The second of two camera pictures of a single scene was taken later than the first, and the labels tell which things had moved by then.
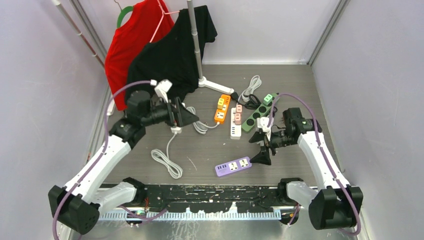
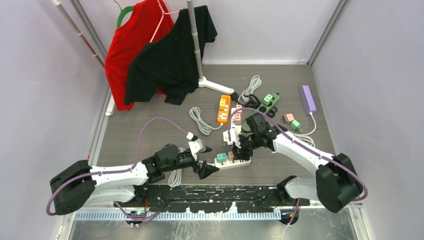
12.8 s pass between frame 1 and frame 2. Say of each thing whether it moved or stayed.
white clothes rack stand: stayed
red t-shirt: stayed
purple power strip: moved
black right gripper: moved
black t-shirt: stayed
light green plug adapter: stayed
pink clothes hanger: stayed
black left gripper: moved
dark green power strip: stayed
